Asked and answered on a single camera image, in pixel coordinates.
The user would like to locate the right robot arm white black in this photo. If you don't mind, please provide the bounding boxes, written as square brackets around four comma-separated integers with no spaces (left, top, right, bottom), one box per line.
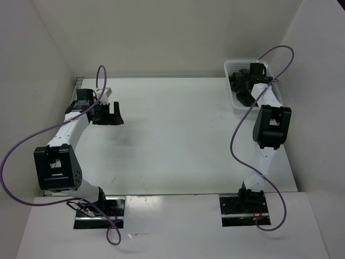
[236,62,292,213]

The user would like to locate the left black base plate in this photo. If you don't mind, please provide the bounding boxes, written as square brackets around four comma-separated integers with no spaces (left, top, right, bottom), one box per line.
[66,197,126,230]

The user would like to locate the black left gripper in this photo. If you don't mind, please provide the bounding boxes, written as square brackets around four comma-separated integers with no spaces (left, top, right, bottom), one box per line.
[91,101,123,126]

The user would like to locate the olive green shorts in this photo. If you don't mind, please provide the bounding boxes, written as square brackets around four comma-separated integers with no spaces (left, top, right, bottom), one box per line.
[229,69,260,107]

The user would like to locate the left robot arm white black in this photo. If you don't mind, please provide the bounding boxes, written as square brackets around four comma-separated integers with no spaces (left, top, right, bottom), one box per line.
[33,88,124,216]

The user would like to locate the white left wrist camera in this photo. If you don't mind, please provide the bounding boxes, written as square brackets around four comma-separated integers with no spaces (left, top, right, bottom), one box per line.
[96,87,112,104]

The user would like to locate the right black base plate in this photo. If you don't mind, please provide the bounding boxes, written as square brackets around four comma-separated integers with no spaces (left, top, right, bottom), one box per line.
[219,195,271,227]

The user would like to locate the white perforated plastic basket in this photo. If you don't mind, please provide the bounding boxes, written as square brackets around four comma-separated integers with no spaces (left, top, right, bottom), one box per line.
[224,59,283,116]

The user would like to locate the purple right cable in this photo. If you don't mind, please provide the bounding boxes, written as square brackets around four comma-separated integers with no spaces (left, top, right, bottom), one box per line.
[231,45,295,231]

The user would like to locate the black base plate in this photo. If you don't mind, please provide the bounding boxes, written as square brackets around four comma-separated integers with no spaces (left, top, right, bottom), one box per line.
[66,197,126,230]
[219,195,271,227]

